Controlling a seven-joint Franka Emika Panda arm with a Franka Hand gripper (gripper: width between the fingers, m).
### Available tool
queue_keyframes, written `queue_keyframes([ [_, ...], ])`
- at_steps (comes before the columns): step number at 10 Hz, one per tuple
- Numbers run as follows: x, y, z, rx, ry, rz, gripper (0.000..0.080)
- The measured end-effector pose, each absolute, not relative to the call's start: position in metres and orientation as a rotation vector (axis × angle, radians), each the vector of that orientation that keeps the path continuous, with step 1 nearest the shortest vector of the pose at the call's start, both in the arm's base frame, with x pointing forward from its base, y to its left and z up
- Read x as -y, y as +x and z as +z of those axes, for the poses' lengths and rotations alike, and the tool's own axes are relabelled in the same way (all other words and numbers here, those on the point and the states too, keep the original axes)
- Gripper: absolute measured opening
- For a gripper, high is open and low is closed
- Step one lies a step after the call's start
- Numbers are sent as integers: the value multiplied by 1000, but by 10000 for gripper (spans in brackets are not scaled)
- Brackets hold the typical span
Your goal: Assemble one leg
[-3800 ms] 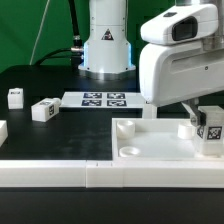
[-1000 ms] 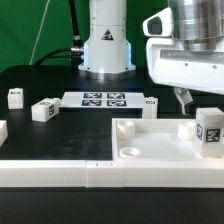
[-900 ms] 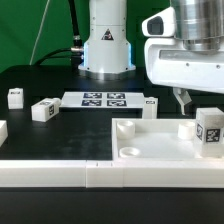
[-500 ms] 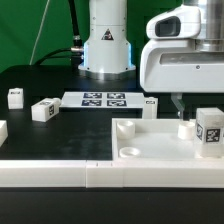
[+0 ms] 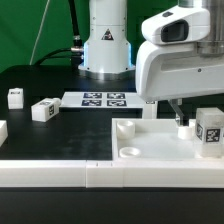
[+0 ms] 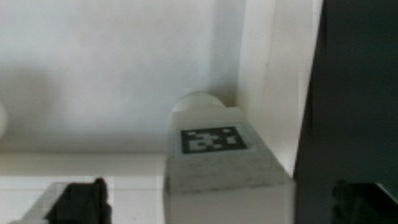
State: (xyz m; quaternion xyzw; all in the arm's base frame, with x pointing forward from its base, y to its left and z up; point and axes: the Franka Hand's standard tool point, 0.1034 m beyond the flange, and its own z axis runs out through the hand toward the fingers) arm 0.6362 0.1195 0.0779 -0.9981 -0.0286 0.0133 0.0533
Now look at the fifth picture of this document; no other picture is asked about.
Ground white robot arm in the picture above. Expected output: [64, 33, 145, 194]
[79, 0, 224, 107]

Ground white square tabletop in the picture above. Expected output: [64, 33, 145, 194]
[112, 119, 224, 161]

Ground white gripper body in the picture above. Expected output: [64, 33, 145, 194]
[135, 6, 224, 102]

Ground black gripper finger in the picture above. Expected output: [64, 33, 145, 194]
[169, 99, 184, 126]

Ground white U-shaped obstacle fence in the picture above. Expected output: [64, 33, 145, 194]
[0, 120, 224, 189]

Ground white thin cable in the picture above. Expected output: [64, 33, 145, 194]
[29, 0, 52, 66]

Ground white plate with AprilTags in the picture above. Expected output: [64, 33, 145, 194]
[61, 92, 144, 109]

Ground black cable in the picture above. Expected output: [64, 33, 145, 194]
[34, 0, 84, 66]

